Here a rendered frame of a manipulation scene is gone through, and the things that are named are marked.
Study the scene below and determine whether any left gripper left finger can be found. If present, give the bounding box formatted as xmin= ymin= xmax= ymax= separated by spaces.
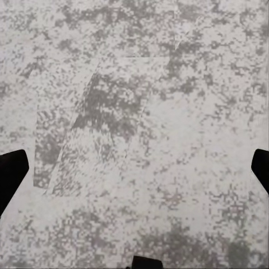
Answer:
xmin=0 ymin=149 xmax=29 ymax=216

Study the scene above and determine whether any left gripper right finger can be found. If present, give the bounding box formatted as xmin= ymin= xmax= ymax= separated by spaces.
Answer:
xmin=251 ymin=149 xmax=269 ymax=194

